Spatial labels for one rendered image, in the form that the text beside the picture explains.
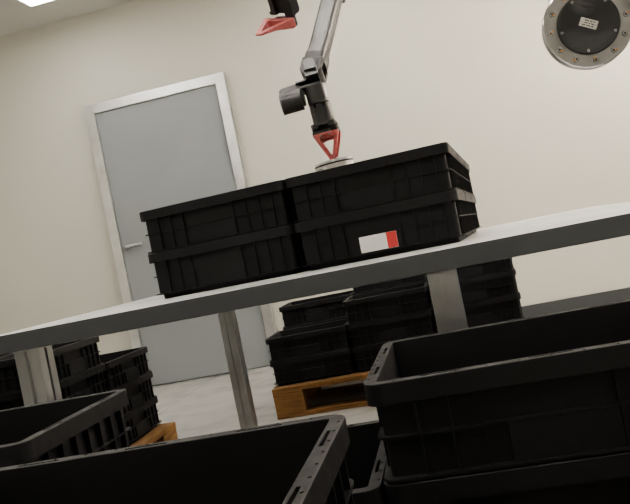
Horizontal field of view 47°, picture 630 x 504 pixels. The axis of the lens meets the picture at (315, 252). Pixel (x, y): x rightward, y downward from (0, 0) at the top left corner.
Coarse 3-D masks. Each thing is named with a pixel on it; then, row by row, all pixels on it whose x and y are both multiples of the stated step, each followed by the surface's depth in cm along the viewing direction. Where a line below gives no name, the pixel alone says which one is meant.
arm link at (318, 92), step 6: (312, 84) 193; (318, 84) 192; (324, 84) 193; (300, 90) 193; (306, 90) 193; (312, 90) 192; (318, 90) 192; (324, 90) 192; (306, 96) 194; (312, 96) 192; (318, 96) 192; (324, 96) 192; (312, 102) 192; (318, 102) 192
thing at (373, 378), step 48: (432, 336) 105; (480, 336) 104; (528, 336) 103; (576, 336) 102; (624, 336) 101; (384, 384) 78; (432, 384) 77; (480, 384) 76; (528, 384) 77; (576, 384) 76; (624, 384) 75; (384, 432) 80; (432, 432) 78; (480, 432) 78; (528, 432) 76; (576, 432) 75; (624, 432) 75; (384, 480) 80; (432, 480) 78; (480, 480) 77; (528, 480) 76; (576, 480) 75; (624, 480) 75
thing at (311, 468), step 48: (240, 432) 69; (288, 432) 68; (336, 432) 62; (0, 480) 73; (48, 480) 72; (96, 480) 71; (144, 480) 70; (192, 480) 70; (240, 480) 69; (288, 480) 68; (336, 480) 61
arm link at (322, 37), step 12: (324, 0) 209; (336, 0) 208; (324, 12) 206; (336, 12) 207; (324, 24) 204; (336, 24) 208; (312, 36) 203; (324, 36) 202; (312, 48) 200; (324, 48) 199; (324, 60) 198; (324, 72) 201
